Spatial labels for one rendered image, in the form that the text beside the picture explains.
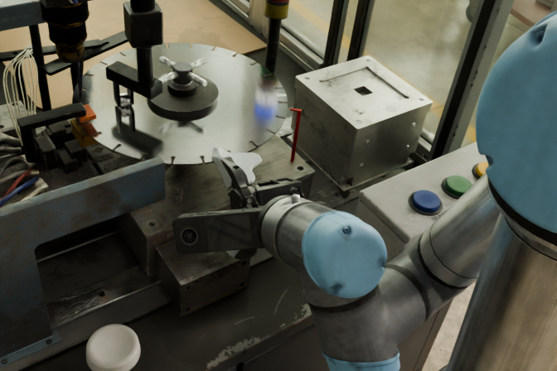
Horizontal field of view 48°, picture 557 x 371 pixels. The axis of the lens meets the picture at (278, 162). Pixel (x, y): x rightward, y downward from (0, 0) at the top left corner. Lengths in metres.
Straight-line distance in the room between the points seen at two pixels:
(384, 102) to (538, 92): 0.80
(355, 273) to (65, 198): 0.35
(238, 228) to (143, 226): 0.21
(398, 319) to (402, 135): 0.55
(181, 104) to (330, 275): 0.46
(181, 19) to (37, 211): 0.96
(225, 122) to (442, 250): 0.41
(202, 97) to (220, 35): 0.61
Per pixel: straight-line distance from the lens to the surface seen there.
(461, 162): 1.05
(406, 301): 0.69
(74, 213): 0.79
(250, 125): 0.94
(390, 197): 0.94
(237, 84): 1.03
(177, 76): 0.96
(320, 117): 1.13
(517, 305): 0.45
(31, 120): 0.91
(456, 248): 0.66
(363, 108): 1.11
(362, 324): 0.64
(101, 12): 1.67
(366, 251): 0.60
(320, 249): 0.58
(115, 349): 0.90
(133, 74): 0.93
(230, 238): 0.75
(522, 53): 0.35
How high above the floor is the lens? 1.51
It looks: 40 degrees down
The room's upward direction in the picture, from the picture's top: 7 degrees clockwise
